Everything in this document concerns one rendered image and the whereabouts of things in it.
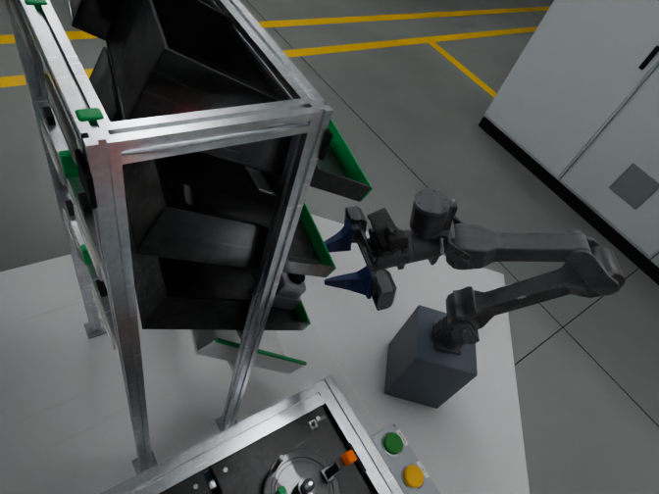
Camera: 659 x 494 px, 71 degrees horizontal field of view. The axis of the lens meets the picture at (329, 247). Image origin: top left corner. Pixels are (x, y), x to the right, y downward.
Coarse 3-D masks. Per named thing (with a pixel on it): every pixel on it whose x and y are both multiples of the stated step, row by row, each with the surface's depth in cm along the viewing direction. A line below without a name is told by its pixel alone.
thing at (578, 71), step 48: (576, 0) 292; (624, 0) 272; (528, 48) 325; (576, 48) 301; (624, 48) 279; (528, 96) 336; (576, 96) 310; (624, 96) 287; (528, 144) 348; (576, 144) 320
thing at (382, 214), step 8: (384, 208) 73; (368, 216) 73; (376, 216) 72; (384, 216) 72; (376, 224) 71; (384, 224) 71; (392, 224) 70; (376, 232) 75; (384, 232) 71; (392, 232) 70; (400, 232) 71; (384, 240) 72; (392, 240) 70; (400, 240) 70; (384, 248) 74; (392, 248) 71; (400, 248) 72; (384, 256) 74
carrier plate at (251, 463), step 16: (304, 416) 92; (320, 416) 93; (272, 432) 88; (288, 432) 89; (304, 432) 90; (320, 432) 90; (256, 448) 86; (272, 448) 86; (288, 448) 87; (304, 448) 88; (320, 448) 89; (336, 448) 89; (224, 464) 82; (240, 464) 83; (256, 464) 84; (272, 464) 85; (352, 464) 88; (224, 480) 81; (240, 480) 81; (256, 480) 82; (352, 480) 86
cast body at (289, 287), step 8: (280, 280) 75; (288, 280) 75; (296, 280) 75; (280, 288) 74; (288, 288) 74; (296, 288) 75; (304, 288) 76; (280, 296) 76; (288, 296) 76; (296, 296) 77; (272, 304) 77; (280, 304) 77; (288, 304) 78; (296, 304) 79
